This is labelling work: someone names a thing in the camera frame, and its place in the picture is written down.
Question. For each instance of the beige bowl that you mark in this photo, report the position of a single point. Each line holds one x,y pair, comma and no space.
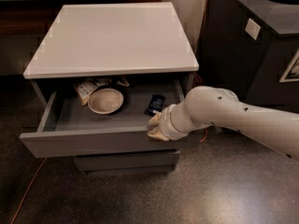
105,101

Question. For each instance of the grey drawer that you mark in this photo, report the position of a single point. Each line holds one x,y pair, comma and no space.
69,128
127,160

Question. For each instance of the black waste bin cabinet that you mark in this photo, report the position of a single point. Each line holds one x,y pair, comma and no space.
230,58

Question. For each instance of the framed sign on bin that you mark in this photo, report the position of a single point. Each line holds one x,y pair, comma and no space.
291,73

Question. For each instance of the grey drawer cabinet white top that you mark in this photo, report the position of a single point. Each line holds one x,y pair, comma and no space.
143,42

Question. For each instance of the grey bottom drawer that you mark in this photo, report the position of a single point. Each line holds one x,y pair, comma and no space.
127,160

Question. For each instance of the white snack packet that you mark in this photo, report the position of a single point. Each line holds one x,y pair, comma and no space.
87,87

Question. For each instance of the white label on bin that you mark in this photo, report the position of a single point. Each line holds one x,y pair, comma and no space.
252,28

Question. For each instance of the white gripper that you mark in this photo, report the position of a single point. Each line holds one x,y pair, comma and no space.
165,122

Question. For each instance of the dark blue rxbar packet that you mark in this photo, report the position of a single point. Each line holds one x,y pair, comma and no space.
155,105

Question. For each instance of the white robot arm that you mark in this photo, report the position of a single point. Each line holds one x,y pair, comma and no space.
206,106

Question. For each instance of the grey top drawer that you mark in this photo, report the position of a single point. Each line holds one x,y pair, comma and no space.
69,128

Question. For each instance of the small tan snack packet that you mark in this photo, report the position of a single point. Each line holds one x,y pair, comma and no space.
123,81

